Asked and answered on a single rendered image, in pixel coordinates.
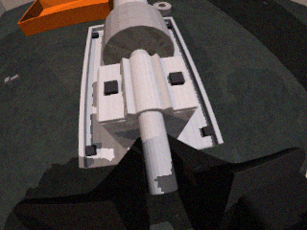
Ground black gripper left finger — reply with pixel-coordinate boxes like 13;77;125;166
14;138;150;230

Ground orange open tray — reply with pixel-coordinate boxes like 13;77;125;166
18;0;114;37

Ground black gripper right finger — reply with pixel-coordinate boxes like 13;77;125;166
166;134;306;230

